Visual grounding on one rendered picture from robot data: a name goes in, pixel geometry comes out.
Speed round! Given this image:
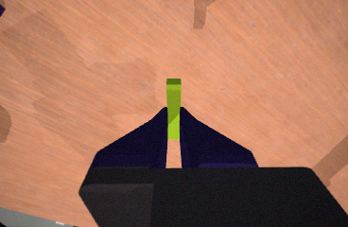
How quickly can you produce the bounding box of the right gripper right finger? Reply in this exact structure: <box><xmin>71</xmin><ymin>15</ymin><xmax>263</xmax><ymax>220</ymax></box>
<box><xmin>180</xmin><ymin>107</ymin><xmax>259</xmax><ymax>167</ymax></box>

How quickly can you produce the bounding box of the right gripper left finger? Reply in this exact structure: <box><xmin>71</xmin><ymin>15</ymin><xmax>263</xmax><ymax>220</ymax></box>
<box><xmin>89</xmin><ymin>107</ymin><xmax>168</xmax><ymax>169</ymax></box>

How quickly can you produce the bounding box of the lime green rod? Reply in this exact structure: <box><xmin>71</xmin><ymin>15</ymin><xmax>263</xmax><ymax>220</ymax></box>
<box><xmin>166</xmin><ymin>79</ymin><xmax>182</xmax><ymax>140</ymax></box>

